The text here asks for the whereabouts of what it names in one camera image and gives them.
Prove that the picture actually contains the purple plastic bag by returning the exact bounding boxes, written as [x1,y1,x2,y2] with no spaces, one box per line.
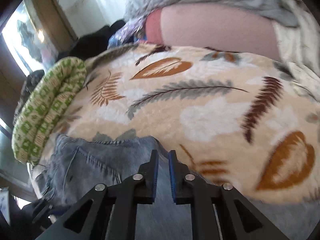
[108,17,146,49]

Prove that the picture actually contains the leaf pattern fleece blanket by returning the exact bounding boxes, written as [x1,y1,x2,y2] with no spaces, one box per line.
[30,44,319,203]

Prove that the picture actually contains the wooden door frame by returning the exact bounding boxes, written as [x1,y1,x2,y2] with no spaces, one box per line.
[31,0,78,52]

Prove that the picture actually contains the white floral crumpled garment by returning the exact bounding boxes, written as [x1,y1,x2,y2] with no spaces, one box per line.
[273,0,319,102]

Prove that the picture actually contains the pink bolster cushion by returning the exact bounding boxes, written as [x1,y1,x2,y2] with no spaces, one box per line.
[145,3,280,61]

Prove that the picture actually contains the blue denim pants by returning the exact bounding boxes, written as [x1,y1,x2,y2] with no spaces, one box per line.
[32,132,320,240]

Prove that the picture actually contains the black clothing pile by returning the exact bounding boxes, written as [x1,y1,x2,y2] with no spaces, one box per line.
[56,20,125,62]

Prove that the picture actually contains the green white patterned quilt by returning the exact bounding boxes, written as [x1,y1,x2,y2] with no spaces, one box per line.
[11,57,87,165]

